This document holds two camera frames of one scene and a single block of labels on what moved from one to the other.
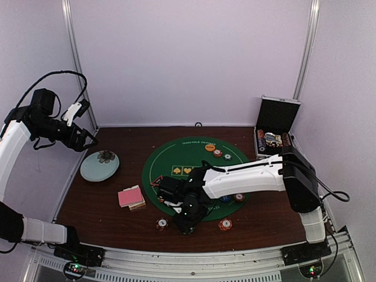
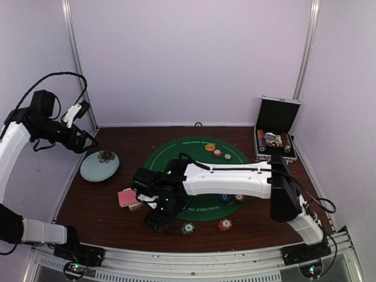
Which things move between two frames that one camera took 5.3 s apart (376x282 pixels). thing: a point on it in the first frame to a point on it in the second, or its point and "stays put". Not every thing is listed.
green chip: x=227 y=157 stays put
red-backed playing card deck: x=131 y=196 stays put
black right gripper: x=184 y=225 to x=162 y=221
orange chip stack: x=225 y=224 stays put
